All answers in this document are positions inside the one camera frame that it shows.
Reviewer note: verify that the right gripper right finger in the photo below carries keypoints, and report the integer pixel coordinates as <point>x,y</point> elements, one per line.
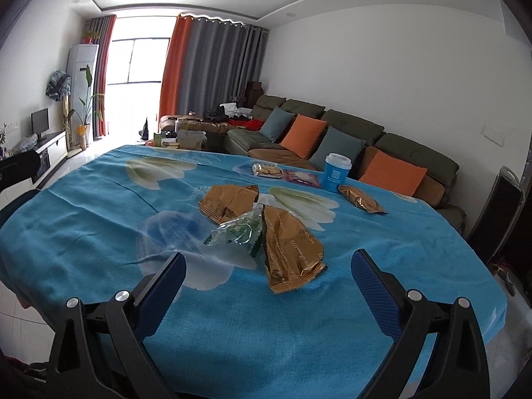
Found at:
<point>458,365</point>

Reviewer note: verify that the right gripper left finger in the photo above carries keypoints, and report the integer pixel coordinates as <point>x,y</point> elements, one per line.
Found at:
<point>133,316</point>

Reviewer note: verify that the clear green plastic wrapper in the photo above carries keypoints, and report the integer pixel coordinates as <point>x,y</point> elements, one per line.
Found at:
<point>244,232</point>

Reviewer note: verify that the gold torn wrapper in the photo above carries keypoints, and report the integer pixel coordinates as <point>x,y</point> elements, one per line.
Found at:
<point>224,203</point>

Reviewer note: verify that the white black TV cabinet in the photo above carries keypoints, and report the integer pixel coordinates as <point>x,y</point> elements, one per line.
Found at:
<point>53,154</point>

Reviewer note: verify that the small black monitor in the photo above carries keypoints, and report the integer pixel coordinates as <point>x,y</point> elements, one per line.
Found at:
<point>40,123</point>

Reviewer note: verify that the tall green potted plant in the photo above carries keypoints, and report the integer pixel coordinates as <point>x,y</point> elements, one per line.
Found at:
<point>85,104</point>

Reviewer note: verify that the blue cloth covered fan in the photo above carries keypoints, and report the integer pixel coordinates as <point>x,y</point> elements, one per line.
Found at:
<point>59,86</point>

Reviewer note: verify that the white standing air conditioner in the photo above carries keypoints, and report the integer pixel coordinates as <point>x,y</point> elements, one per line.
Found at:
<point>80,55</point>

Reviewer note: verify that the blue floral tablecloth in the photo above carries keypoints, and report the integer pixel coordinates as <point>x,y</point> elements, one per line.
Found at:
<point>103,227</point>

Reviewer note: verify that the red potted plant atop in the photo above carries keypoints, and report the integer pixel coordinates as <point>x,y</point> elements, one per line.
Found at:
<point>90,37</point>

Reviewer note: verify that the black chair back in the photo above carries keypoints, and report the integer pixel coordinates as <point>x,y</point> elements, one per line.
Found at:
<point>498,214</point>

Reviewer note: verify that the brown leather ottoman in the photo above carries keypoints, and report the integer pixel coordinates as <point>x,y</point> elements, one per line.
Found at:
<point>191,123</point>

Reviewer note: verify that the grey orange left curtain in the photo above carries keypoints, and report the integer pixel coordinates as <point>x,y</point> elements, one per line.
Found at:
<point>105,26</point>

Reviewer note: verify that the grey orange curtain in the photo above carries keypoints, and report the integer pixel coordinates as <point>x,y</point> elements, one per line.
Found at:
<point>105,26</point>
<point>208,62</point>

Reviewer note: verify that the cluttered coffee table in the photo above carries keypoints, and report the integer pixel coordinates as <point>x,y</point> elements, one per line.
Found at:
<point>182,139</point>

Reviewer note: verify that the gold sealed snack packet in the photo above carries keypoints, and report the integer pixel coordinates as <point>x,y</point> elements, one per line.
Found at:
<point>360,199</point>

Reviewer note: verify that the clear cracker snack packet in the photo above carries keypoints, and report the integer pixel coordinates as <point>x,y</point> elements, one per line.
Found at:
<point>264,170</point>

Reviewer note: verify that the orange cushion near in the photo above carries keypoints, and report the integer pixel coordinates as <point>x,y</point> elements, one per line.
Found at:
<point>392,174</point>

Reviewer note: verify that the orange cushion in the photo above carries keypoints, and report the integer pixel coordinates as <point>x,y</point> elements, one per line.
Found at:
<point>392,174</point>
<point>303,136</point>

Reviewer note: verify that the clothes pile on sofa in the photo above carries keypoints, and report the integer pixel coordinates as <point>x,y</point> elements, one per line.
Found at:
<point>229,114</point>

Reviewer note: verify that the grey orange right curtain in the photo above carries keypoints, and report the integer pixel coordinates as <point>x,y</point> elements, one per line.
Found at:
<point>208,62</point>

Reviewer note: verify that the pink pastry snack packet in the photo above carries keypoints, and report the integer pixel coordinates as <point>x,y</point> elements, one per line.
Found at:
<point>304,178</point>

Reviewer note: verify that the blue paper cup white lid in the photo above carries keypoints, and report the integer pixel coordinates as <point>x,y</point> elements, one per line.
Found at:
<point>336,170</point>

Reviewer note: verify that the teal cushion far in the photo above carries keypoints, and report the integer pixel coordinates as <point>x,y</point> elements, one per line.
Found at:
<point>276,124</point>

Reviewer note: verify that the teal cushion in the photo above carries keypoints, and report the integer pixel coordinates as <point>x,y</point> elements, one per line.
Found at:
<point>276,124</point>
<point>338,142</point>

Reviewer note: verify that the dark green sectional sofa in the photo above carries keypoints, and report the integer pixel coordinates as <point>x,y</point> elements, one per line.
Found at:
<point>434,188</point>

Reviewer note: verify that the orange cushion far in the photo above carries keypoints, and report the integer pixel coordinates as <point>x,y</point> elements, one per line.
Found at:
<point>303,136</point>

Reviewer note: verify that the teal cushion near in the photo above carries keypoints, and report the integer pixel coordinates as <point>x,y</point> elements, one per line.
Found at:
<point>338,142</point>

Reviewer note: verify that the white wall switch plate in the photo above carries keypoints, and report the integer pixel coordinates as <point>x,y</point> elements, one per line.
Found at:
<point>493,134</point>

